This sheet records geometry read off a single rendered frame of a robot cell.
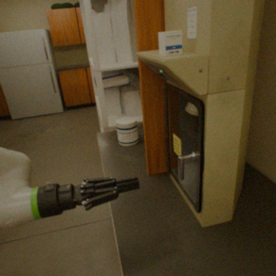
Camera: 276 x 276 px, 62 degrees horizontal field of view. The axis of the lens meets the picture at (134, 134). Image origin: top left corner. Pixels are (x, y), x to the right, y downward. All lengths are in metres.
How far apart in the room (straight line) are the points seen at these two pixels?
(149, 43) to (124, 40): 0.91
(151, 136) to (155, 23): 0.46
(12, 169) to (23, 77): 4.89
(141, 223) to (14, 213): 0.43
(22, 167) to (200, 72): 0.58
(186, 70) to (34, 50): 5.02
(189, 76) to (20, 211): 0.57
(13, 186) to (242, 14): 0.75
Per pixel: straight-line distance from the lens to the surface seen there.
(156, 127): 1.03
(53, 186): 0.73
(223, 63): 0.65
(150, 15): 0.95
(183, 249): 0.83
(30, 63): 5.55
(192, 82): 0.62
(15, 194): 0.75
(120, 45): 1.87
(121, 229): 0.89
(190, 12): 0.72
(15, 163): 0.78
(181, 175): 0.77
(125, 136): 1.40
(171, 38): 0.68
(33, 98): 5.68
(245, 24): 0.67
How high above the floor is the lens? 1.58
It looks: 24 degrees down
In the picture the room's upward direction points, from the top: 6 degrees counter-clockwise
